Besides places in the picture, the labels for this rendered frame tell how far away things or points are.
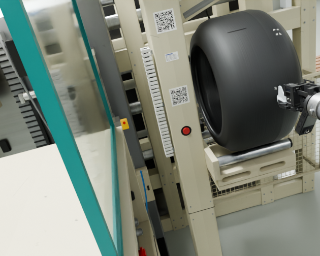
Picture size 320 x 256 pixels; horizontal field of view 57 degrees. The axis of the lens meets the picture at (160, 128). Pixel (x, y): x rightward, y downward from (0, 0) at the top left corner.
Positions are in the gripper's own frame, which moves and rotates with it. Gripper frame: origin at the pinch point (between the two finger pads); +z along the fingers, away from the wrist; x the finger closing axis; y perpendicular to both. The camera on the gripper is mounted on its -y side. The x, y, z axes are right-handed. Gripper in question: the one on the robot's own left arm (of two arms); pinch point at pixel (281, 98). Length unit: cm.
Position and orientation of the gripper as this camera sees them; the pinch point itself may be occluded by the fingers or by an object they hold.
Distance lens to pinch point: 111.5
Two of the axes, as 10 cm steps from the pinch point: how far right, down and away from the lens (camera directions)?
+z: -1.4, -2.9, 9.5
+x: -9.6, 2.6, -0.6
